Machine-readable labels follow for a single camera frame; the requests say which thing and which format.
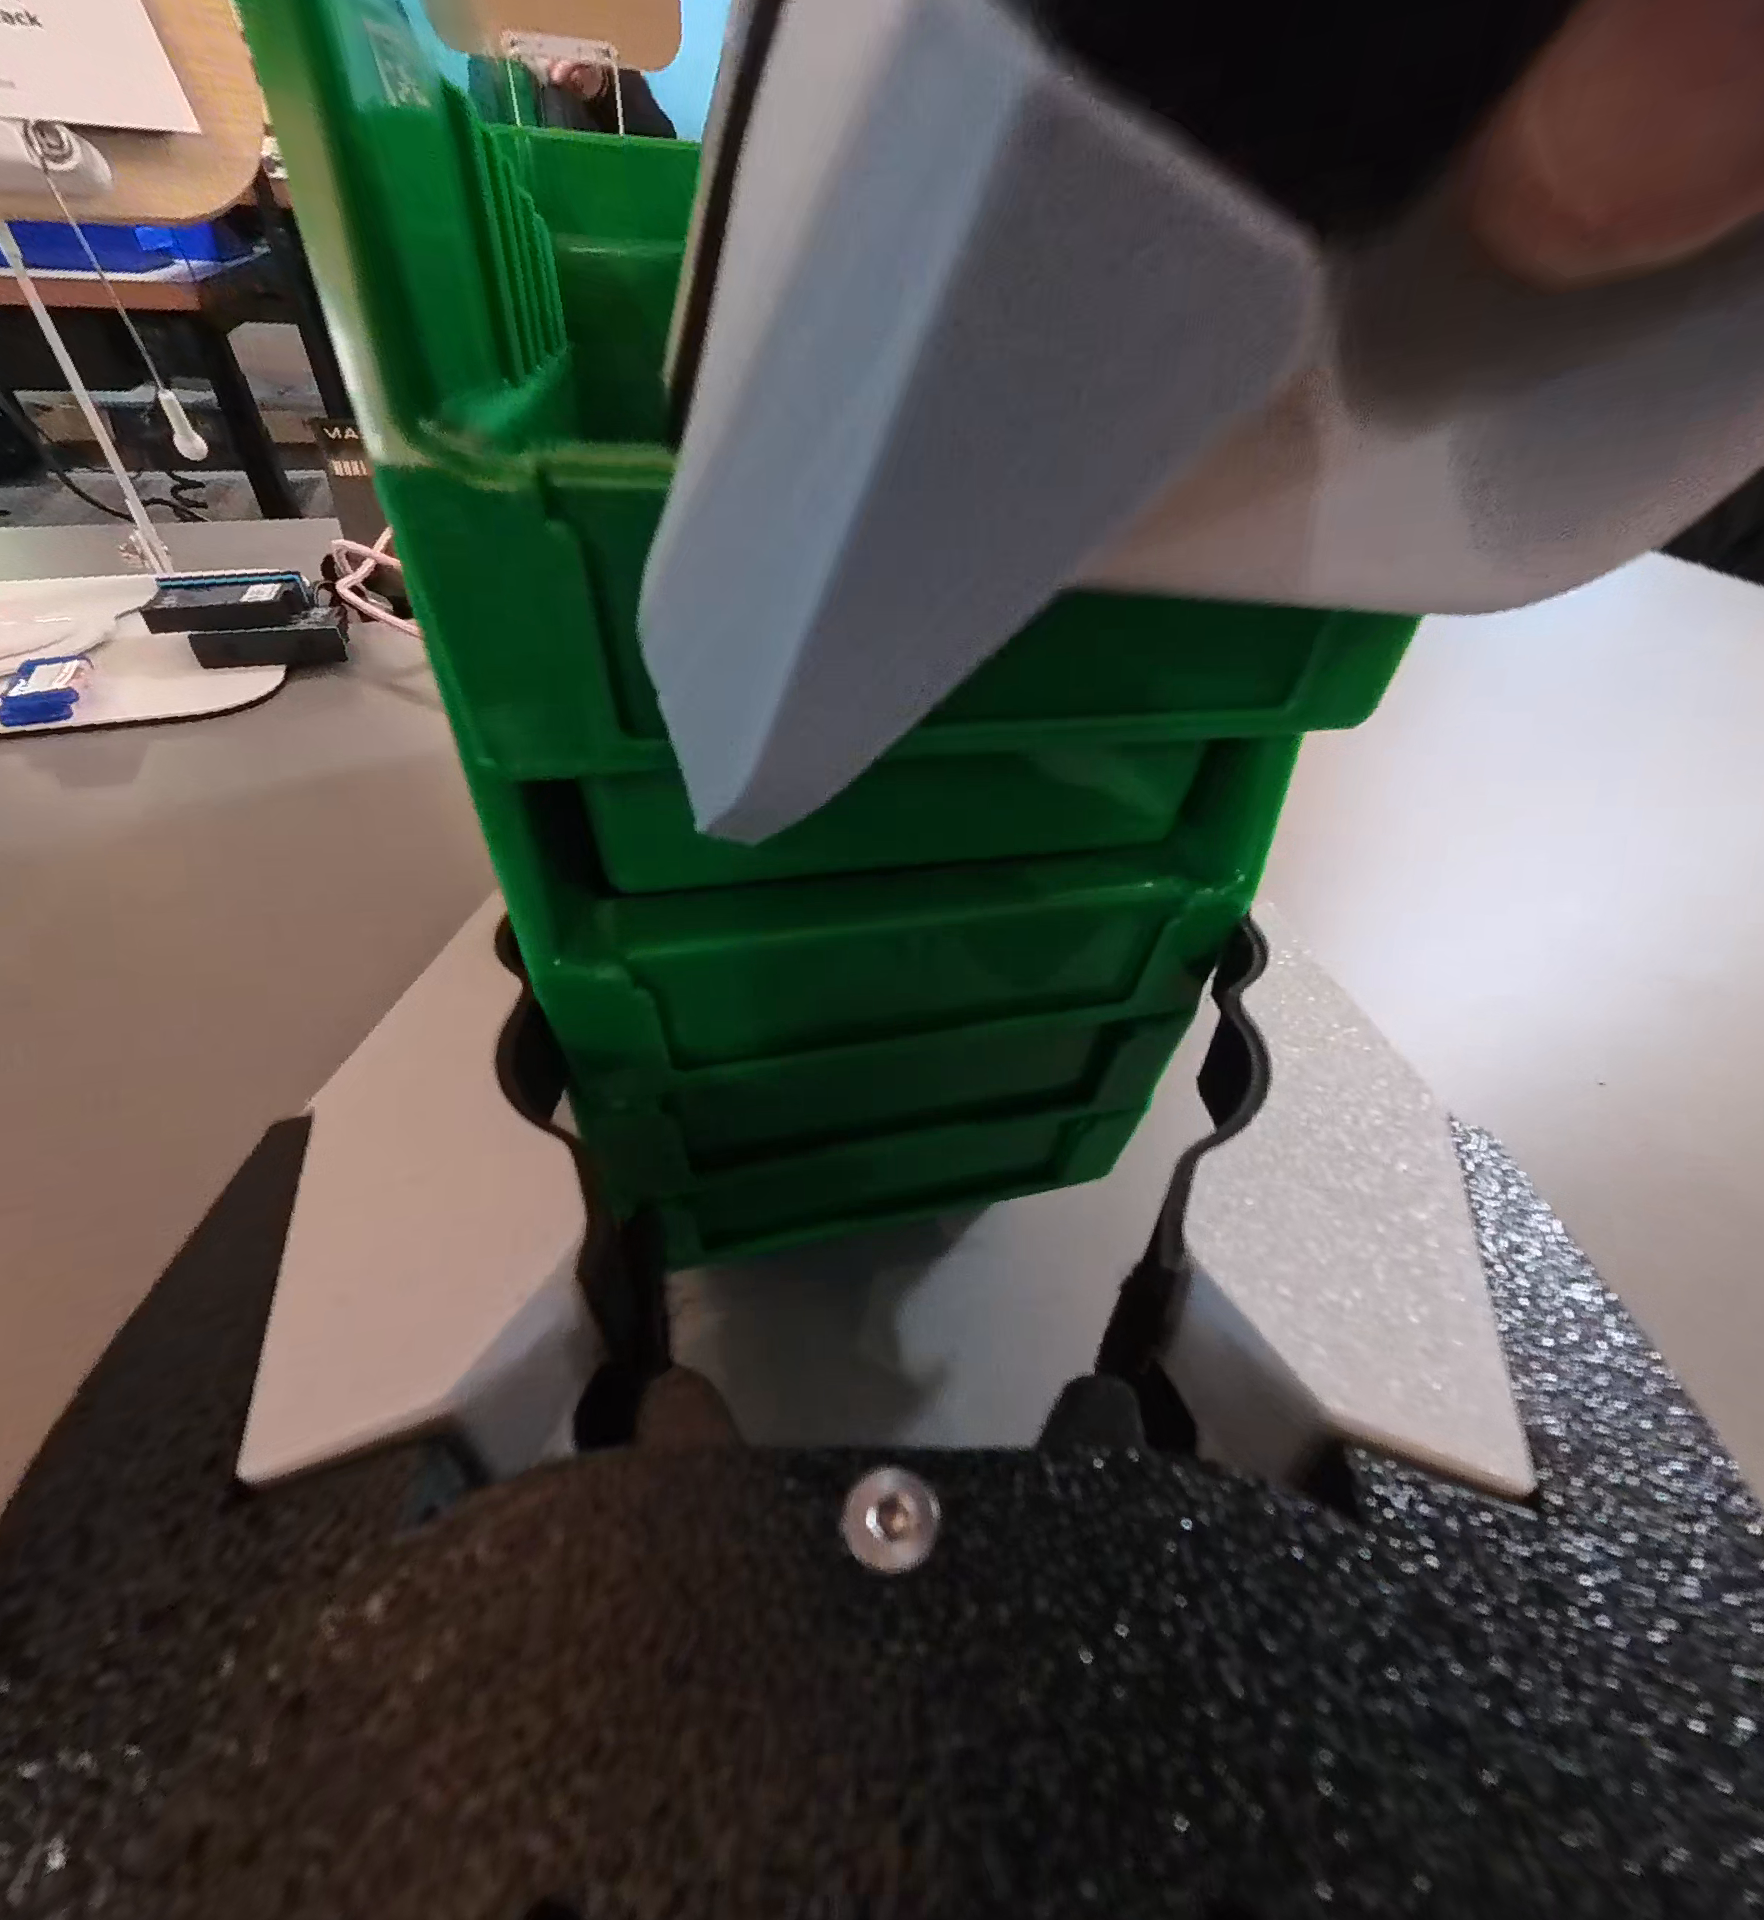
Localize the white flat stand base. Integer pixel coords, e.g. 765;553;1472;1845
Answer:
0;576;294;748

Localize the black rectangular box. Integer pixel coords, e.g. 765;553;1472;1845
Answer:
188;606;354;672

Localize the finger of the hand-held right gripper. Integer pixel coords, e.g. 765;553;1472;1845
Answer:
637;0;1329;847

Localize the white cable with plug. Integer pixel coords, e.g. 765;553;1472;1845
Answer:
0;150;212;462

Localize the black box blue edge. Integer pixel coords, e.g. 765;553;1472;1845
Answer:
137;570;319;636

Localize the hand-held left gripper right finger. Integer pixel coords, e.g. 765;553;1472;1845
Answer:
1097;905;1538;1503

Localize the black printed box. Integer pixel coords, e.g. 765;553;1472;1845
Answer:
307;420;383;523

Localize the tan rounded panel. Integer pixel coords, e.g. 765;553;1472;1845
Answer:
424;0;684;78

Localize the wooden office desk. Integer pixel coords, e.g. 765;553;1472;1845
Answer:
0;270;318;523

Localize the pink cable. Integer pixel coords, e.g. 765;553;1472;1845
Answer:
323;533;413;636

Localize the blue card case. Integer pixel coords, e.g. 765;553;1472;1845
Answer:
0;656;108;733

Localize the person's right hand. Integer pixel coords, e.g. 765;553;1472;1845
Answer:
1464;0;1764;291

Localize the blue plastic bin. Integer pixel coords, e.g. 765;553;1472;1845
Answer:
0;216;250;283

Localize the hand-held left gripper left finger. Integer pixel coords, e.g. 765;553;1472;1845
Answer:
236;910;667;1488

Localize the instruction sheet on stand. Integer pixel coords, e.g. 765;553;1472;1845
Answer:
0;0;275;230

